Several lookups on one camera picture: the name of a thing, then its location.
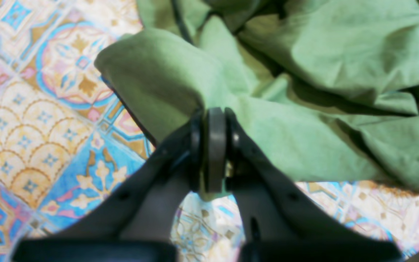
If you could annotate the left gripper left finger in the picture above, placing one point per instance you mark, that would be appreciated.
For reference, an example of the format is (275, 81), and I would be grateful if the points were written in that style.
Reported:
(133, 224)

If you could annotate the green t-shirt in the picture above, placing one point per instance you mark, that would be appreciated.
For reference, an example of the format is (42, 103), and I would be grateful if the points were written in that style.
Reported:
(328, 89)

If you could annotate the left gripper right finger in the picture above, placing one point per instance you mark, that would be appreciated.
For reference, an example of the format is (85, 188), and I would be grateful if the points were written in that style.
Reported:
(281, 223)

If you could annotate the patterned tile tablecloth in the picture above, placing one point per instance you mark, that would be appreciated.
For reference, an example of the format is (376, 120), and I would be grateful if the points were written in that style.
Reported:
(66, 141)

